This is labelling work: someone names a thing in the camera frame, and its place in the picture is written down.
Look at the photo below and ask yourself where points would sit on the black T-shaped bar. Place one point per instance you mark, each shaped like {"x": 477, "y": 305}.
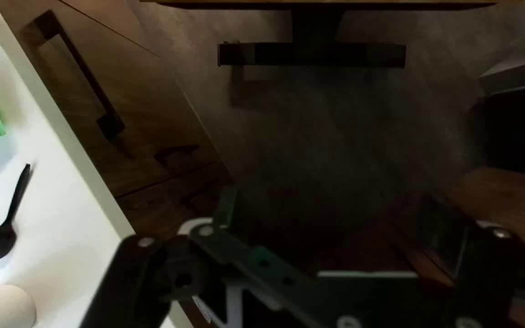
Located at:
{"x": 311, "y": 56}

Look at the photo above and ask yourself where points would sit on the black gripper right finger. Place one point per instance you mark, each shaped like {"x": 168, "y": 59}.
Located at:
{"x": 493, "y": 280}

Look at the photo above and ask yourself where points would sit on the dark wooden cabinet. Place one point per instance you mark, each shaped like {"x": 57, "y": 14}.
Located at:
{"x": 154, "y": 79}

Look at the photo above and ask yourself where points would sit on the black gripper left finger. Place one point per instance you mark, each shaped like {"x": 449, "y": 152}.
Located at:
{"x": 154, "y": 285}

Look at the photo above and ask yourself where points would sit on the dark grey box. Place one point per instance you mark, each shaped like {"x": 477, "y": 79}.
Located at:
{"x": 518, "y": 134}

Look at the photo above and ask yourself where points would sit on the black plastic spoon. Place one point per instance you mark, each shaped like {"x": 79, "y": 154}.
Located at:
{"x": 1, "y": 240}

